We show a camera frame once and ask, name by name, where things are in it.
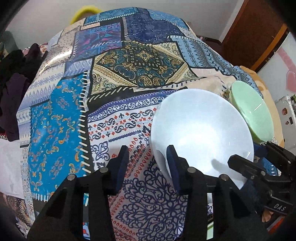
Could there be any mint green bowl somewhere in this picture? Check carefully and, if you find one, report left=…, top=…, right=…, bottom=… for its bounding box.
left=228, top=80, right=274, bottom=144

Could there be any white plate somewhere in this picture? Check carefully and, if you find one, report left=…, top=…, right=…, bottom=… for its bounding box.
left=151, top=89, right=254, bottom=189

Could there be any right hand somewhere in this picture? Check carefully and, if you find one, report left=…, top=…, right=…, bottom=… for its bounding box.
left=261, top=209, right=273, bottom=223

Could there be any white folded cloth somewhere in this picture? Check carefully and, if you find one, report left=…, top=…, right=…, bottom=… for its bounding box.
left=0, top=139, right=24, bottom=199

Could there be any brown wooden door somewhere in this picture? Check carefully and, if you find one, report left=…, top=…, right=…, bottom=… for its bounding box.
left=222, top=0, right=288, bottom=71

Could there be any blue patchwork tablecloth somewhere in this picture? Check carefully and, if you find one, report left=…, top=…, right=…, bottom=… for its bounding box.
left=16, top=7, right=257, bottom=240

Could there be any black clothing pile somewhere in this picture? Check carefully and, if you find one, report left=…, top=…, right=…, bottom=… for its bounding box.
left=1, top=43, right=48, bottom=142

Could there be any yellow round cushion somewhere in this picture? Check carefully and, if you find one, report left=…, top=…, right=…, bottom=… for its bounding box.
left=70, top=5, right=102, bottom=25

